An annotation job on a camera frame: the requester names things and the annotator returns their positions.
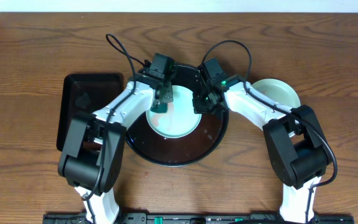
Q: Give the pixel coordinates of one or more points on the green and orange sponge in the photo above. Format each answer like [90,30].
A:
[161,108]

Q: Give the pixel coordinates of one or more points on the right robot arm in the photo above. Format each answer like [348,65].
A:
[297,148]

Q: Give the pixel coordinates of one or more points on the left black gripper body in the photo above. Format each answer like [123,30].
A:
[165,94]

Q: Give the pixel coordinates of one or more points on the round black tray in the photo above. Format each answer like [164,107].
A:
[188,149]

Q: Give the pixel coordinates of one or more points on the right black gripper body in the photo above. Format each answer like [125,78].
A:
[203,104]

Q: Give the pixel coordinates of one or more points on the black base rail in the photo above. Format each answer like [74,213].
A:
[143,218]

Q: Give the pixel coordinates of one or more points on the light blue plate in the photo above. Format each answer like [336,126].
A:
[278,91]
[180,119]

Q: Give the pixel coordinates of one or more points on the rectangular black tray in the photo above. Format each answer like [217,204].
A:
[85,92]

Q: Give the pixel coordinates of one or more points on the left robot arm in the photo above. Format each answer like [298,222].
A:
[91,154]

